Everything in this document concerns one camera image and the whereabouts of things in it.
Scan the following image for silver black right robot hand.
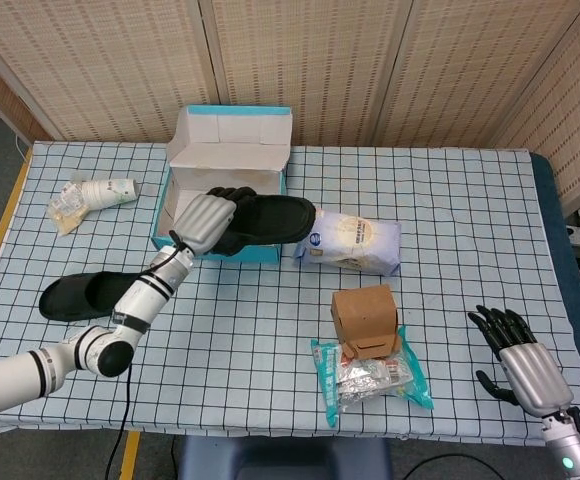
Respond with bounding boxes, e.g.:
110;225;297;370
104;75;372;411
467;304;575;418

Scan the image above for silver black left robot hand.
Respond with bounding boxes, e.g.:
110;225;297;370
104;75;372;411
172;185;260;259

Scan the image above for teal cardboard shoe box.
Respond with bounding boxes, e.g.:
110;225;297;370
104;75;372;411
150;104;294;265

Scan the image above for black slipper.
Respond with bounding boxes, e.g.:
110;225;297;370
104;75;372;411
38;272;144;322
214;194;317;246

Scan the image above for stacked white paper cups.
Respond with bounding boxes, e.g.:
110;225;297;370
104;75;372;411
80;178;139;210

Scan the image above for white black checkered tablecloth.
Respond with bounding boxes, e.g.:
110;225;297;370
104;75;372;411
0;141;580;441

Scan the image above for clear bag with beige contents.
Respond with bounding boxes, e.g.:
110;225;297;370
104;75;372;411
47;182;91;236

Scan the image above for pale blue tissue pack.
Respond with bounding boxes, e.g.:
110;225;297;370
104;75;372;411
291;208;402;278

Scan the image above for teal clear plastic bag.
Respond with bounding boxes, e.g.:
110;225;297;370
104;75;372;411
310;325;435;428

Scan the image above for brown cardboard carton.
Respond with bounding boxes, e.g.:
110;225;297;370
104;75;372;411
331;284;402;361

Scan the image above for woven bamboo folding screen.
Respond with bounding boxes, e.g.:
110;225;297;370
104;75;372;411
0;0;580;217

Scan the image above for blue chair seat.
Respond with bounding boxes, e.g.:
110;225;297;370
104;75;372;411
177;435;394;480

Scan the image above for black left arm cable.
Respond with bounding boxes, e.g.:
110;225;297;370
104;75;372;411
103;229;194;480

